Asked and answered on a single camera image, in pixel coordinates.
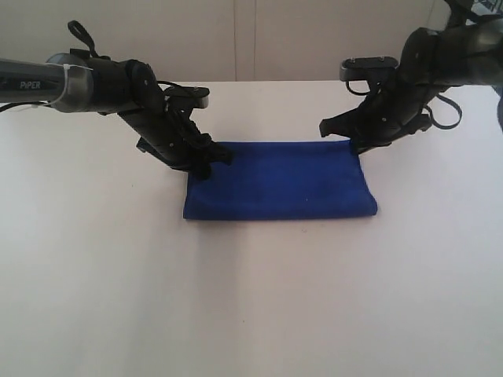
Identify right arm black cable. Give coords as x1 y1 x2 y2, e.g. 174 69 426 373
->
345 0 503 130

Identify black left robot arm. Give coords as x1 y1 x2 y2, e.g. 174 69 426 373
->
1 50 233 180

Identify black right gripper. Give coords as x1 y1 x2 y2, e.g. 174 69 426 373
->
319 78 436 156

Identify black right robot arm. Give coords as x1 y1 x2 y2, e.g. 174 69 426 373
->
319 17 502 154

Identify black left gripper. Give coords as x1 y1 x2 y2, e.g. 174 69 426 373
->
118 109 233 181

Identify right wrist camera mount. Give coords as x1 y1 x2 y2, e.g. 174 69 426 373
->
339 57 398 82

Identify blue towel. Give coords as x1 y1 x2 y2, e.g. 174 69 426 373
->
183 141 378 221

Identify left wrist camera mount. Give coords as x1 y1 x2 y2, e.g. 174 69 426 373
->
157 81 210 111

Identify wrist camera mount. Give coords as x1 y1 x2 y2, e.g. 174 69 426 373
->
339 57 398 82
157 81 210 111

